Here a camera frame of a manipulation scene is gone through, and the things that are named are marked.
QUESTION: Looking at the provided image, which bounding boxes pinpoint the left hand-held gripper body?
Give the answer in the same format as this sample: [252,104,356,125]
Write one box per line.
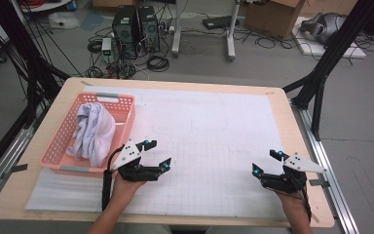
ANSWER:
[111,138,162,182]

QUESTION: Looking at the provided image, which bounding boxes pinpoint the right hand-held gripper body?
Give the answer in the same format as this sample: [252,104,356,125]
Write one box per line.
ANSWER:
[259,152,328,195]

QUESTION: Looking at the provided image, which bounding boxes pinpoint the lilac printed towel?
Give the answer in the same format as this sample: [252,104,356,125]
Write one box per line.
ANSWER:
[65,101,117,169]

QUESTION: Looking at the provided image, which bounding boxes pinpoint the pink perforated plastic basket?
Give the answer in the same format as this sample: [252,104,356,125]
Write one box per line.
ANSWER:
[39,92,136,178]

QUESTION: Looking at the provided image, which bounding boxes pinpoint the person's left hand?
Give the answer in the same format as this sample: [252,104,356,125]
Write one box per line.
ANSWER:
[111,175,148,205]

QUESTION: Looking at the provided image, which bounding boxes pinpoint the person's right hand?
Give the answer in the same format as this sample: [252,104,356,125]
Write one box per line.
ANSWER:
[274,190,312,222]

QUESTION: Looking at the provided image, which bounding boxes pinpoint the white grid mat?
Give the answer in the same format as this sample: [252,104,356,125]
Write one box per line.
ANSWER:
[24,85,288,219]

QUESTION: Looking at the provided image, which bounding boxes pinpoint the person's grey trousers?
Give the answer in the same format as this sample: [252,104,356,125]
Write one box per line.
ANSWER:
[118,223,290,234]

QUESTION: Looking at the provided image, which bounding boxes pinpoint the small white electronic device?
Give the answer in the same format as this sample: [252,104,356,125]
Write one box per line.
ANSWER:
[100,37,113,63]

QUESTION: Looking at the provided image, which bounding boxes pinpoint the white flat board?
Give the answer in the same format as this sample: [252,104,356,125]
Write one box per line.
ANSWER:
[291,16,368,60]

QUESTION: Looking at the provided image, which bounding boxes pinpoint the black computer tower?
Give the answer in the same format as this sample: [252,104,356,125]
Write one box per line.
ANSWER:
[137,5,161,54]
[111,5,140,60]

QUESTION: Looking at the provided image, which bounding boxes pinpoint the white metal stand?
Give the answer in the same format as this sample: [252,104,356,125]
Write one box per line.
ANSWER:
[170,0,242,62]

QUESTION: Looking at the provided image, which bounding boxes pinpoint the grey rounded device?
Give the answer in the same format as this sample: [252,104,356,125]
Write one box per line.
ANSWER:
[300,12,348,45]

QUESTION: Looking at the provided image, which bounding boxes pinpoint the cardboard box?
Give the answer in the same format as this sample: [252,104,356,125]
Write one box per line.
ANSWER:
[300,0,359,18]
[243,0,306,41]
[92,0,138,10]

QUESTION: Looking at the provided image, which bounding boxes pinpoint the black flat box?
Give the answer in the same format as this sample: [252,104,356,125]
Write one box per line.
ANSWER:
[202,15,241,31]

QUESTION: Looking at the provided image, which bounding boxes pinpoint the clear plastic bag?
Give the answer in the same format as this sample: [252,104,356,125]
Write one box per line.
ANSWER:
[48,11,81,31]

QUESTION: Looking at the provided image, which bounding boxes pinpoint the white round table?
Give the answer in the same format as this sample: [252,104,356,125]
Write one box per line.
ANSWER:
[19,0,73,14]

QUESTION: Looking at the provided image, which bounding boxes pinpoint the grey bracket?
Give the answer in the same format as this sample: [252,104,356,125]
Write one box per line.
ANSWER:
[10,163,29,174]
[309,177,331,188]

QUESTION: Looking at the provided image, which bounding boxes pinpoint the aluminium rail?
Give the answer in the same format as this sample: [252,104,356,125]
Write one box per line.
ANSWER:
[291,102,360,234]
[0,125,36,213]

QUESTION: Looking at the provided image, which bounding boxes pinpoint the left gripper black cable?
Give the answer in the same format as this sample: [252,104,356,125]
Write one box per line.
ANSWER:
[100,144,126,213]

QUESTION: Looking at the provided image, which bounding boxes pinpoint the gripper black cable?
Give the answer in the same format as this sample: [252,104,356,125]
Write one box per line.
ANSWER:
[300,188,314,223]
[100,144,126,213]

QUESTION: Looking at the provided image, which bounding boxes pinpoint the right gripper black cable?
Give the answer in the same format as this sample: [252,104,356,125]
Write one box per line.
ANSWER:
[300,188,314,223]

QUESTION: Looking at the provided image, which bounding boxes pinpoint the coiled black cable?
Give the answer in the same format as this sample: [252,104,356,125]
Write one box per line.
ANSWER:
[87,38,103,55]
[146,55,170,73]

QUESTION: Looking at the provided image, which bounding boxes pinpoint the black metal frame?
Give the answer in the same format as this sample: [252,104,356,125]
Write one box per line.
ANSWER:
[0,0,71,129]
[281,0,374,141]

